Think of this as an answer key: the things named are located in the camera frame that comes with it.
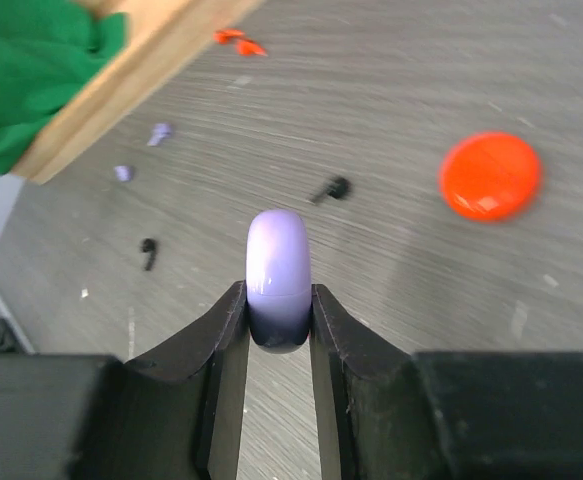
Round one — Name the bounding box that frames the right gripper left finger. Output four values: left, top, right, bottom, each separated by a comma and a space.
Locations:
0, 282, 249, 479

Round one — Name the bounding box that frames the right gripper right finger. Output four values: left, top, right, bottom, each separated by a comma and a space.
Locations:
310, 285, 583, 479

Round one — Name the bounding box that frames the lilac earbud charging case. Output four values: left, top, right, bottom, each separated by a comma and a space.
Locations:
245, 209, 312, 354

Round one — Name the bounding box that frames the orange earbud case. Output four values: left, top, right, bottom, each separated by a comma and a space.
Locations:
438, 131, 543, 222

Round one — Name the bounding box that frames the black earbud bottom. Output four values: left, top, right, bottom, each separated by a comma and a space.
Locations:
140, 238, 159, 271

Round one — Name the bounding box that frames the black earbud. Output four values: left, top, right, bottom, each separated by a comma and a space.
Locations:
310, 176, 351, 205
140, 238, 159, 271

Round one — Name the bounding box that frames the black earbud top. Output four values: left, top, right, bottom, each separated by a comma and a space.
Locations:
310, 176, 351, 205

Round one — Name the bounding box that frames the lilac earbud near left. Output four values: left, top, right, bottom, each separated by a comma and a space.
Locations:
114, 165, 136, 183

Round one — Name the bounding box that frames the lilac earbud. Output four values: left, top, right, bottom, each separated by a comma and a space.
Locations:
147, 123, 172, 147
114, 165, 136, 183

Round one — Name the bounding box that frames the lilac earbud far left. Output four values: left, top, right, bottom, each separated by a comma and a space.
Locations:
147, 123, 172, 147

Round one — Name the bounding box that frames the orange earbud right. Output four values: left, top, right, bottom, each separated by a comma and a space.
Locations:
235, 38, 268, 56

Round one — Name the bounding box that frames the orange earbud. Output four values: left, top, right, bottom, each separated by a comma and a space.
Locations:
235, 38, 268, 56
214, 28, 245, 44

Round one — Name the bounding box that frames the wooden clothes rack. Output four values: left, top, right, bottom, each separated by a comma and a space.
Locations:
11, 0, 261, 184

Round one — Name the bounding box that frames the orange earbud left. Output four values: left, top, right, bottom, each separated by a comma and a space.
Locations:
214, 28, 245, 44

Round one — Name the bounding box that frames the green tank top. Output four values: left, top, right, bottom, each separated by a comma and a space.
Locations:
0, 1, 127, 175

